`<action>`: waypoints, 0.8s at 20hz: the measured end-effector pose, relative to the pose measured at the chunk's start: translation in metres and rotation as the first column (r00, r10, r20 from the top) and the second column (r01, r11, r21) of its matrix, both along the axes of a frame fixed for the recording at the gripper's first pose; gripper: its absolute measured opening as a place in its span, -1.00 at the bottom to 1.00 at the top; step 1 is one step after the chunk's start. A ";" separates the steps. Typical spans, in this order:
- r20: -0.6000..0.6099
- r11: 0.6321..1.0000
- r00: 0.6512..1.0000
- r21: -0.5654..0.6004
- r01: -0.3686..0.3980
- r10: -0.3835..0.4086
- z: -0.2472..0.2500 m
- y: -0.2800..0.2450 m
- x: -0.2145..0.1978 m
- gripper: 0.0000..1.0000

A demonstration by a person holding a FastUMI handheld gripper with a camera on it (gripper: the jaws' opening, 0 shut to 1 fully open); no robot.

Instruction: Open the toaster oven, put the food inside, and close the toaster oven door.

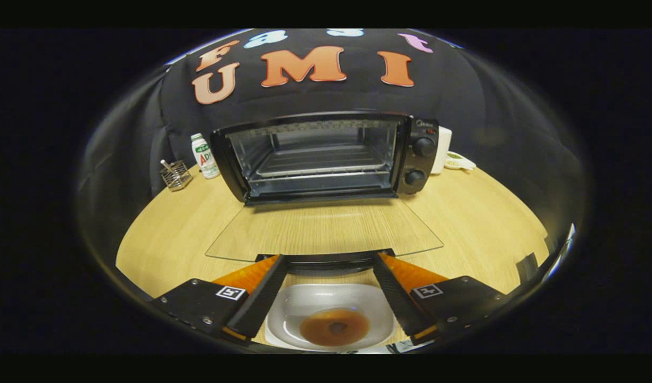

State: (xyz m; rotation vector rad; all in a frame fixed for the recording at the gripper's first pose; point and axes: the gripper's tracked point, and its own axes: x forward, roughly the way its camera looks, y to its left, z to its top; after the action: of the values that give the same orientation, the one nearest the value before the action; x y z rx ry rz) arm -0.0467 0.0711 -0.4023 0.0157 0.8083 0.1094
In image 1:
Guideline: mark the white bottle with green label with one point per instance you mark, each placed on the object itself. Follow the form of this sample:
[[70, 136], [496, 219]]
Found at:
[[204, 157]]

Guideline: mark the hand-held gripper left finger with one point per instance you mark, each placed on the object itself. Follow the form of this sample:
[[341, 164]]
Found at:
[[262, 303]]

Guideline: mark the brown glazed donut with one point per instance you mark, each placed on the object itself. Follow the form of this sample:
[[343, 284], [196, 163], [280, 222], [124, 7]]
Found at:
[[315, 327]]

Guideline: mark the white plate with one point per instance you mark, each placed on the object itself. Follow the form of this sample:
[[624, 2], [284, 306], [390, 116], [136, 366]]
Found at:
[[304, 300]]

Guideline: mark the black toaster oven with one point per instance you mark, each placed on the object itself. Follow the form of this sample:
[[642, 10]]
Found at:
[[419, 162]]

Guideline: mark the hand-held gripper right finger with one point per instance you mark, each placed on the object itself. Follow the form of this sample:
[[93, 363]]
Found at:
[[395, 300]]

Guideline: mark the small white green utensil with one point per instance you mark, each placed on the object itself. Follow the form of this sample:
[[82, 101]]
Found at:
[[459, 161]]

